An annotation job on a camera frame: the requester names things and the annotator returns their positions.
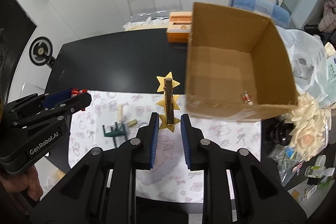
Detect gold binder clips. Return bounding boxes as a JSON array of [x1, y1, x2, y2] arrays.
[[127, 119, 138, 127]]

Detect blue checkered blanket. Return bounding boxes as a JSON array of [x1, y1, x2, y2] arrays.
[[228, 0, 290, 28]]

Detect large cardboard box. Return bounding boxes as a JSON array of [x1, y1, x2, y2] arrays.
[[185, 2, 298, 121]]

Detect patterned white table mat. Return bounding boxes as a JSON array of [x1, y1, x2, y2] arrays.
[[68, 91, 261, 203]]

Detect pink clear toner bottle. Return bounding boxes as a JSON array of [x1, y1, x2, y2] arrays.
[[241, 91, 253, 105]]

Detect gold star hair clip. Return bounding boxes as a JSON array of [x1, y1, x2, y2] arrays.
[[156, 72, 180, 132]]

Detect black desk fan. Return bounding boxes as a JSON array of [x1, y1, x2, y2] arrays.
[[29, 36, 56, 68]]

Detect black dumbbell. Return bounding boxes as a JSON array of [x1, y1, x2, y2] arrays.
[[265, 119, 294, 146]]

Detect green miniature stool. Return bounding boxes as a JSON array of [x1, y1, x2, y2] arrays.
[[102, 122, 128, 148]]

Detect red candy wrapper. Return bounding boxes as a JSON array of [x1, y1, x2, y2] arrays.
[[71, 89, 91, 113]]

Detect white tape roll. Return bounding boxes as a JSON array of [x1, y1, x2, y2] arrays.
[[315, 155, 326, 167]]

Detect person's left hand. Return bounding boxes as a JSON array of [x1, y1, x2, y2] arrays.
[[1, 165, 43, 201]]

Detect cream artificial roses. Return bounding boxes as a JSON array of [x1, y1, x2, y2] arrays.
[[283, 93, 331, 161]]

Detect orange tissue box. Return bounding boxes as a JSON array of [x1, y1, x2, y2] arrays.
[[166, 11, 193, 43]]

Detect white plastic bag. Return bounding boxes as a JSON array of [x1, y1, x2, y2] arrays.
[[277, 27, 328, 103]]

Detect beige oblong case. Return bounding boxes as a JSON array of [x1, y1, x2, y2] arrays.
[[117, 104, 123, 121]]

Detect pink jacket pile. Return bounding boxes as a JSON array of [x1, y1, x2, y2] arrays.
[[318, 0, 336, 33]]

